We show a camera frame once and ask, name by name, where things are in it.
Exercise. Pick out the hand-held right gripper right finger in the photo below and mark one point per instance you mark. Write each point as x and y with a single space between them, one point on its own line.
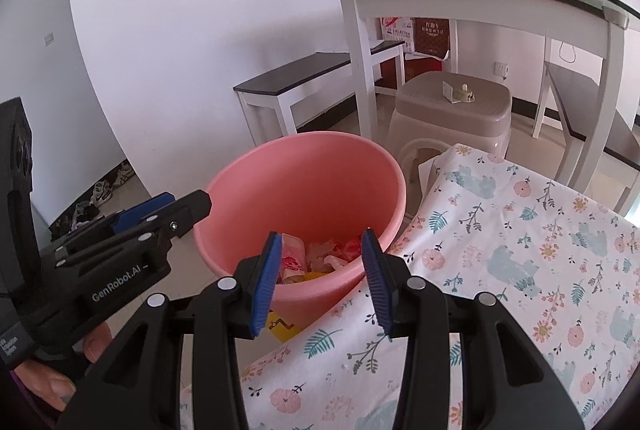
375 282

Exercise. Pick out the beige plastic stool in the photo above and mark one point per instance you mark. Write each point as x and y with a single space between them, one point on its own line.
452 119

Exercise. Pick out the clear red snack packet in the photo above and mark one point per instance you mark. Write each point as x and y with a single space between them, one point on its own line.
292 262

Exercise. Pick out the dark top white bench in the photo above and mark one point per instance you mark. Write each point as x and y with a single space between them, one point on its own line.
310 77
590 119

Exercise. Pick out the yellow paper piece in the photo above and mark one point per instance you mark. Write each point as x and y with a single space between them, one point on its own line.
280 327

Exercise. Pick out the person's left hand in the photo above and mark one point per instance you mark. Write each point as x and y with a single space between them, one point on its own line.
50 385

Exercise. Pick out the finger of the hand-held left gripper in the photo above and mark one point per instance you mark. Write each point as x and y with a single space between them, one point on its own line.
145 212
185 210

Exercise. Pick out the small white plastic item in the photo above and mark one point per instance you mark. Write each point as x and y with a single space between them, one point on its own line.
457 92

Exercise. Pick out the white plastic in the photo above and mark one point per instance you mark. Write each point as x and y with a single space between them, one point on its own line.
320 255

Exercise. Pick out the floral printed tablecloth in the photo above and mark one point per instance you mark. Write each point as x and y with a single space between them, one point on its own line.
500 270

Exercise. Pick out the white red gift bag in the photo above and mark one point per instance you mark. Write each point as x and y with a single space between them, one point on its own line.
397 32

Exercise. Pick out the row of shoes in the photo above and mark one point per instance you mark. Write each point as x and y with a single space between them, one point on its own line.
95 200

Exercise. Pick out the wall outlet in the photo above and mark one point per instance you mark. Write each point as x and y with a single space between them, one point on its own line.
48 38
500 69

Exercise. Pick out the dark red gift bag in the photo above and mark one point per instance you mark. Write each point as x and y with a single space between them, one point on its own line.
432 37

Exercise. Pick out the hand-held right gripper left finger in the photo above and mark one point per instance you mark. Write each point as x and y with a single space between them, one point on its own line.
265 282

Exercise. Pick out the pink plastic bucket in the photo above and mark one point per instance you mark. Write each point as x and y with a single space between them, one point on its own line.
300 190

